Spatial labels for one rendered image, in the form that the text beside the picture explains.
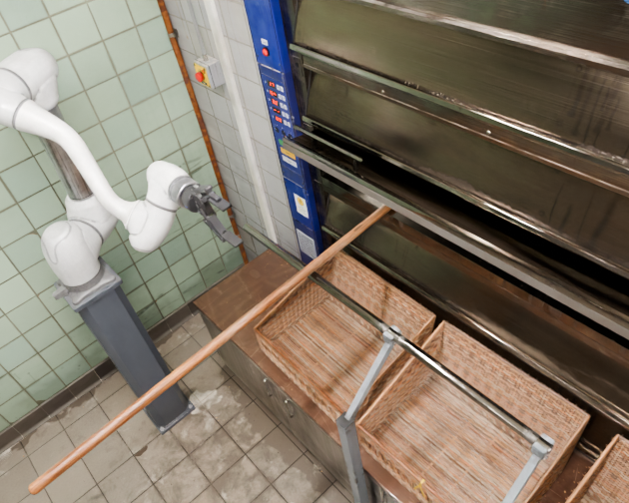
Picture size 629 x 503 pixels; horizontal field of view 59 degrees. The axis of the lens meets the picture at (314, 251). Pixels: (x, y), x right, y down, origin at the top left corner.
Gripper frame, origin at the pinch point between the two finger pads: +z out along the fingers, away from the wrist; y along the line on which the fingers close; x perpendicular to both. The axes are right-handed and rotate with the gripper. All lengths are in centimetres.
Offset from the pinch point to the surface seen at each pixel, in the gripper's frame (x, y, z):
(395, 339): -17, 32, 44
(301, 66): -56, -15, -29
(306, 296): -33, 79, -23
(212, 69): -52, 0, -83
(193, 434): 32, 148, -52
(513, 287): -54, 32, 57
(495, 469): -29, 90, 74
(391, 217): -55, 31, 9
